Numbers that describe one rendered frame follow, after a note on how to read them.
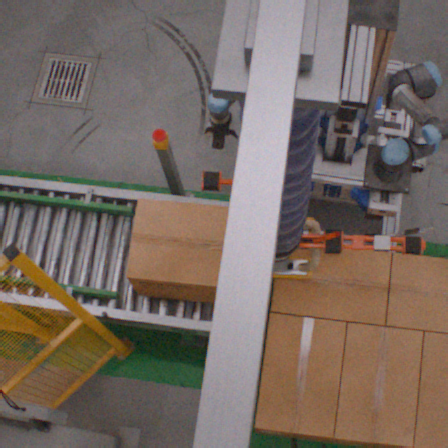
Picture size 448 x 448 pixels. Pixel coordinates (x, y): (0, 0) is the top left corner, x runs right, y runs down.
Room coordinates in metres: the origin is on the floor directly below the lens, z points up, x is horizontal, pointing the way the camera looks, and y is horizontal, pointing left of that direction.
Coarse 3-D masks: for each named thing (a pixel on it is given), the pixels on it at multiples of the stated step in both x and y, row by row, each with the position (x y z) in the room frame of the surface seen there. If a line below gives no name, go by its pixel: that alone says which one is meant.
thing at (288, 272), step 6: (288, 258) 0.89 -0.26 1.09; (294, 258) 0.88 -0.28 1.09; (300, 258) 0.88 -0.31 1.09; (306, 258) 0.87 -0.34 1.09; (288, 264) 0.85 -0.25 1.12; (294, 264) 0.85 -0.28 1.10; (288, 270) 0.83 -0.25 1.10; (294, 270) 0.83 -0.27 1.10; (312, 270) 0.81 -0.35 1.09; (276, 276) 0.81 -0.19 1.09; (282, 276) 0.81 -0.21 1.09; (288, 276) 0.80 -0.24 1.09; (294, 276) 0.80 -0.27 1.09; (300, 276) 0.79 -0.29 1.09; (306, 276) 0.79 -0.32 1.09; (312, 276) 0.79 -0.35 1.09
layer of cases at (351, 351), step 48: (288, 288) 0.87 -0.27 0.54; (336, 288) 0.83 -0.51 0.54; (384, 288) 0.78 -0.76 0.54; (432, 288) 0.73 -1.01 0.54; (288, 336) 0.62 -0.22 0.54; (336, 336) 0.58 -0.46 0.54; (384, 336) 0.53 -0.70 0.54; (432, 336) 0.49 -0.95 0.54; (288, 384) 0.38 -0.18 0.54; (336, 384) 0.34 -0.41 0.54; (384, 384) 0.29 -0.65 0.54; (432, 384) 0.25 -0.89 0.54; (288, 432) 0.15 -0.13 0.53; (336, 432) 0.10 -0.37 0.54; (384, 432) 0.06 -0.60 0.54; (432, 432) 0.01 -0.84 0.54
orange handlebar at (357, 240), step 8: (232, 184) 1.24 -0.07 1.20; (352, 240) 0.88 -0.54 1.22; (360, 240) 0.88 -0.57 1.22; (368, 240) 0.87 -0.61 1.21; (392, 240) 0.85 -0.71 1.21; (400, 240) 0.85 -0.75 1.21; (344, 248) 0.86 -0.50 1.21; (352, 248) 0.85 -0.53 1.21; (360, 248) 0.84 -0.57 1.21; (368, 248) 0.84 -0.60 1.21; (392, 248) 0.82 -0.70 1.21; (400, 248) 0.81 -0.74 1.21
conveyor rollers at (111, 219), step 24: (24, 192) 1.66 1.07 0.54; (0, 216) 1.54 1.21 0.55; (48, 216) 1.49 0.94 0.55; (96, 216) 1.44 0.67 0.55; (24, 240) 1.38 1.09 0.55; (72, 240) 1.33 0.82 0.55; (120, 240) 1.29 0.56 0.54; (72, 264) 1.20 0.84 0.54; (120, 264) 1.15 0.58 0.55; (0, 288) 1.13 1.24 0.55; (144, 312) 0.88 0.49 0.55
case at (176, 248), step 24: (144, 216) 1.25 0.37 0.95; (168, 216) 1.23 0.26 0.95; (192, 216) 1.21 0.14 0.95; (216, 216) 1.19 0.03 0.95; (144, 240) 1.13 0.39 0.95; (168, 240) 1.11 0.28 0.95; (192, 240) 1.09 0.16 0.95; (216, 240) 1.07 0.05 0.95; (144, 264) 1.02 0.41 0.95; (168, 264) 1.00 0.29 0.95; (192, 264) 0.98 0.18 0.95; (216, 264) 0.96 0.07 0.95; (144, 288) 0.95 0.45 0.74; (168, 288) 0.92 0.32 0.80; (192, 288) 0.88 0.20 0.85; (216, 288) 0.85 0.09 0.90
